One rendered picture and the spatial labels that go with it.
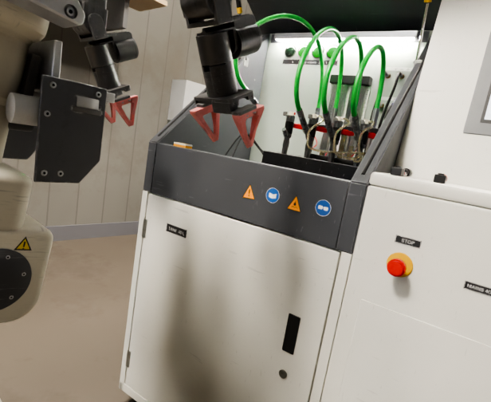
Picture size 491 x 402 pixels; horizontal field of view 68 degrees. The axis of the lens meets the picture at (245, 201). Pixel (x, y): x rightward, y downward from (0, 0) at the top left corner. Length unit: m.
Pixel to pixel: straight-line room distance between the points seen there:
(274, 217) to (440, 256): 0.38
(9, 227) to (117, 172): 2.68
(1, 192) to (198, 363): 0.77
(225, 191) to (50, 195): 2.26
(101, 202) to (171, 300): 2.20
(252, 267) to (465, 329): 0.49
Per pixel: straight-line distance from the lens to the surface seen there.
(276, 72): 1.60
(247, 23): 0.74
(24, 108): 0.64
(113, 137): 3.26
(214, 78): 0.68
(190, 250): 1.11
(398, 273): 0.80
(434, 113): 1.09
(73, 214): 3.23
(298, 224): 0.90
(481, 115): 1.08
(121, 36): 1.07
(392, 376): 0.92
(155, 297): 1.25
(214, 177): 1.03
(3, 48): 0.68
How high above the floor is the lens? 1.00
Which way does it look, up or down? 9 degrees down
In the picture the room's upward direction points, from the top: 10 degrees clockwise
